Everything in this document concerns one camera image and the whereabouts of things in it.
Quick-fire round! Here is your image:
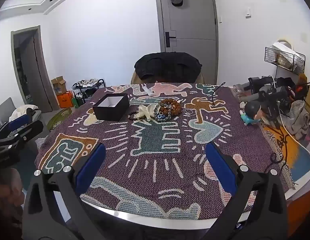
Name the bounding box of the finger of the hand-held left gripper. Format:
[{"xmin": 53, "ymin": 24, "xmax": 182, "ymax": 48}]
[
  {"xmin": 0, "ymin": 114, "xmax": 35, "ymax": 137},
  {"xmin": 0, "ymin": 120, "xmax": 44, "ymax": 153}
]

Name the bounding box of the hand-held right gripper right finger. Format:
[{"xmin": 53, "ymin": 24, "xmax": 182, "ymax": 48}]
[{"xmin": 204, "ymin": 141, "xmax": 289, "ymax": 240}]

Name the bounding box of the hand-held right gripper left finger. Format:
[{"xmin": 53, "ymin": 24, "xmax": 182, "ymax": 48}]
[{"xmin": 22, "ymin": 143, "xmax": 106, "ymax": 240}]

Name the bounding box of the black jewelry box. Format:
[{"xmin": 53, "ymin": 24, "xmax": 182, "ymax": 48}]
[{"xmin": 92, "ymin": 93, "xmax": 130, "ymax": 121}]

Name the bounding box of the brown bead bracelet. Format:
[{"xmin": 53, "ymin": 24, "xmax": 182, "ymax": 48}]
[{"xmin": 159, "ymin": 98, "xmax": 183, "ymax": 117}]

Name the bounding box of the person's left hand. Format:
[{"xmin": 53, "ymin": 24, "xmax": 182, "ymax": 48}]
[{"xmin": 0, "ymin": 167, "xmax": 25, "ymax": 240}]

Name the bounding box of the white cloth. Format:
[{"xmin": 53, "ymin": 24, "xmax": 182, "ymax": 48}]
[{"xmin": 8, "ymin": 104, "xmax": 39, "ymax": 122}]

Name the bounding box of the grey chair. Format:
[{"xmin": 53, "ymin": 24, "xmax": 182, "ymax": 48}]
[{"xmin": 0, "ymin": 97, "xmax": 14, "ymax": 131}]

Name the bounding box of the orange box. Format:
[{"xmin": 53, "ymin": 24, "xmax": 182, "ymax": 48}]
[{"xmin": 56, "ymin": 91, "xmax": 74, "ymax": 109}]

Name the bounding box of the dark open doorway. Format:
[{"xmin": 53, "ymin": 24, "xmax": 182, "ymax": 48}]
[{"xmin": 11, "ymin": 25, "xmax": 53, "ymax": 113}]

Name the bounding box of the cardboard box with blue print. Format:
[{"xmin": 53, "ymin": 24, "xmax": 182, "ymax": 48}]
[{"xmin": 51, "ymin": 76, "xmax": 68, "ymax": 96}]

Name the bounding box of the printed woven blanket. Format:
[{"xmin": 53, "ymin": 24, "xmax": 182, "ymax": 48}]
[{"xmin": 35, "ymin": 82, "xmax": 295, "ymax": 221}]

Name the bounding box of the toy figurine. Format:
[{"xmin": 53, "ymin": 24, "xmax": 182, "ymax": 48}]
[{"xmin": 239, "ymin": 100, "xmax": 265, "ymax": 126}]

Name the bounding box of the orange patterned mat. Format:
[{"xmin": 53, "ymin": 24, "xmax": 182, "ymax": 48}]
[{"xmin": 259, "ymin": 122, "xmax": 310, "ymax": 181}]

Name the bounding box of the black shoe rack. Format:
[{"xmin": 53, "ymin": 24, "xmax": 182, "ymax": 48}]
[{"xmin": 71, "ymin": 78, "xmax": 107, "ymax": 106}]

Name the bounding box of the white fabric piece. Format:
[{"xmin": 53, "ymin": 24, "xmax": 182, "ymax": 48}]
[{"xmin": 133, "ymin": 103, "xmax": 161, "ymax": 123}]

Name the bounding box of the black equipment pile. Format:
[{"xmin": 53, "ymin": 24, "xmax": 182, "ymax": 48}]
[{"xmin": 247, "ymin": 76, "xmax": 297, "ymax": 128}]

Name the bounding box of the grey cloth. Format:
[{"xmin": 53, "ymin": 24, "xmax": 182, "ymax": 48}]
[{"xmin": 287, "ymin": 99, "xmax": 310, "ymax": 141}]

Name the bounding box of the white paper strip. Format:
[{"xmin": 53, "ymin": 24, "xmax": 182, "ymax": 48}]
[{"xmin": 142, "ymin": 85, "xmax": 156, "ymax": 97}]

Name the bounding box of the tan chair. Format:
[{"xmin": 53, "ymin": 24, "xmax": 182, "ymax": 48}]
[{"xmin": 130, "ymin": 65, "xmax": 205, "ymax": 84}]

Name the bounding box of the black jacket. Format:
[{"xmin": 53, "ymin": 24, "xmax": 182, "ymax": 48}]
[{"xmin": 134, "ymin": 52, "xmax": 203, "ymax": 81}]

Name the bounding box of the white bag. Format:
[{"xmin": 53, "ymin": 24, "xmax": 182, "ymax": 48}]
[{"xmin": 271, "ymin": 40, "xmax": 302, "ymax": 61}]

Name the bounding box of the grey door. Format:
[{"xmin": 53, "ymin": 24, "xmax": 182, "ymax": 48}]
[{"xmin": 154, "ymin": 0, "xmax": 219, "ymax": 84}]

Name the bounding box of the thin black cable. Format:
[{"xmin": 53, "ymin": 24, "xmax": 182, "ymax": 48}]
[{"xmin": 211, "ymin": 82, "xmax": 226, "ymax": 107}]

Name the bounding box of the blue bead bracelet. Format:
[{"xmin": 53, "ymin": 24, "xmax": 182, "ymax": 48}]
[{"xmin": 152, "ymin": 110, "xmax": 172, "ymax": 123}]

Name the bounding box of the white cable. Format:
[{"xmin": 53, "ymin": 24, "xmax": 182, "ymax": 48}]
[{"xmin": 269, "ymin": 76, "xmax": 310, "ymax": 161}]

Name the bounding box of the black wire basket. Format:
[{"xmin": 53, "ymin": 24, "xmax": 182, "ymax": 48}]
[{"xmin": 264, "ymin": 46, "xmax": 306, "ymax": 75}]

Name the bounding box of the black door handle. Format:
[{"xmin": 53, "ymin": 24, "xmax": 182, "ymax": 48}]
[{"xmin": 165, "ymin": 31, "xmax": 177, "ymax": 48}]

